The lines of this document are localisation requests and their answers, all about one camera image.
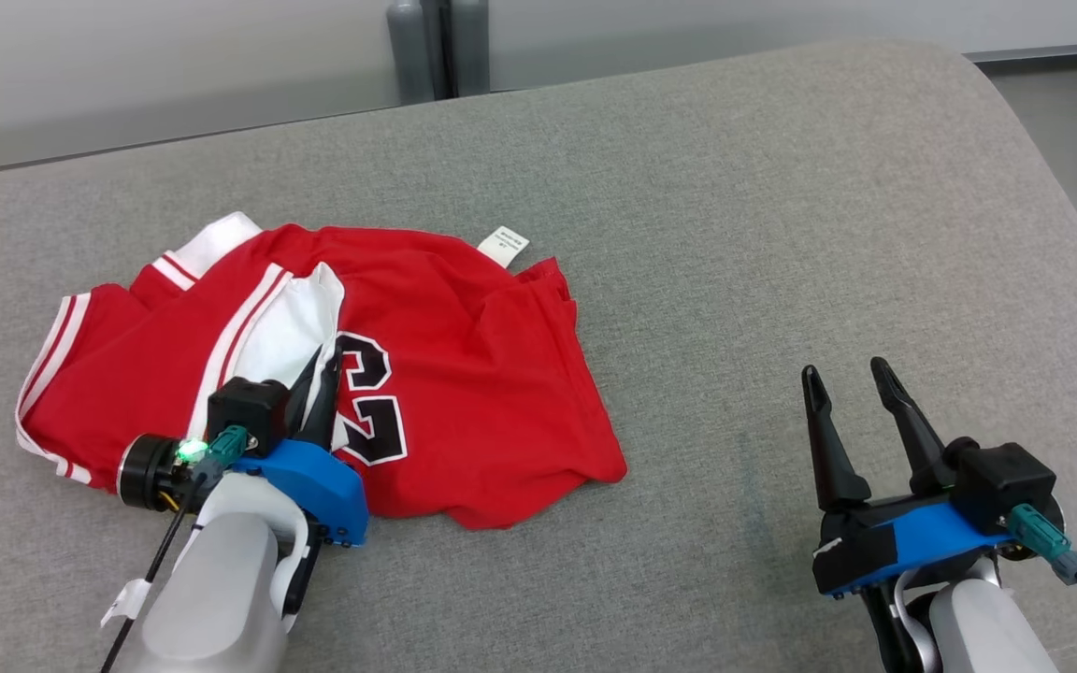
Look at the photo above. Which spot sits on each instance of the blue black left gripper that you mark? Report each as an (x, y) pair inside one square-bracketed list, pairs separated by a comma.
[(314, 486)]

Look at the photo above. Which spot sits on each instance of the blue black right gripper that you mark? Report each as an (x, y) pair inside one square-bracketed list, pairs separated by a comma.
[(922, 537)]

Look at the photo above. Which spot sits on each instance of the red white numbered jersey shirt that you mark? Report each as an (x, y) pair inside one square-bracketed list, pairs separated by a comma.
[(482, 374)]

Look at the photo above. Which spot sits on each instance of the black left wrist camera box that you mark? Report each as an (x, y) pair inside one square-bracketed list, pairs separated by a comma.
[(249, 416)]

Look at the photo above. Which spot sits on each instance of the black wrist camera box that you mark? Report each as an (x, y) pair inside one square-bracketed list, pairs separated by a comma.
[(249, 416), (1006, 481)]

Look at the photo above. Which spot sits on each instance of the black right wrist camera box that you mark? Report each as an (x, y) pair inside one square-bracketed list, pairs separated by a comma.
[(1006, 481)]

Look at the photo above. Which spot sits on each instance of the grey cylindrical post foot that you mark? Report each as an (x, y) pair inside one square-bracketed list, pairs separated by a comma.
[(410, 51), (471, 47)]

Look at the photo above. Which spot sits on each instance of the grey double partition post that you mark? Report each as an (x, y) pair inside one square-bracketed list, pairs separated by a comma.
[(445, 42)]

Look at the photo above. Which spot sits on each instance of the grey partition bottom rail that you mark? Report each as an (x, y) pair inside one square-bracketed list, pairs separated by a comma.
[(1062, 51)]

